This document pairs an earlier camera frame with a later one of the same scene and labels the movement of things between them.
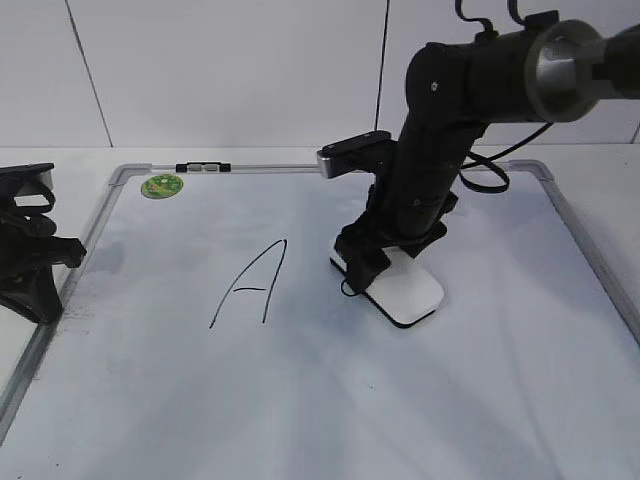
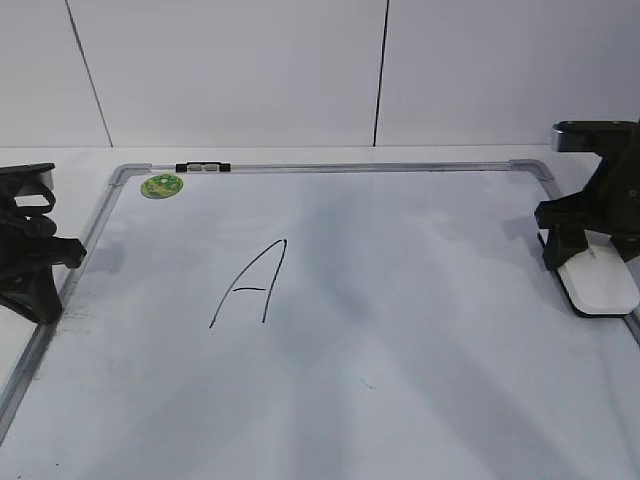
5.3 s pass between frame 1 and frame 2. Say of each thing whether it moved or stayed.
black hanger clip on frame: stayed
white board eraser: moved
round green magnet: stayed
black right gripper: moved
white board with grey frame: stayed
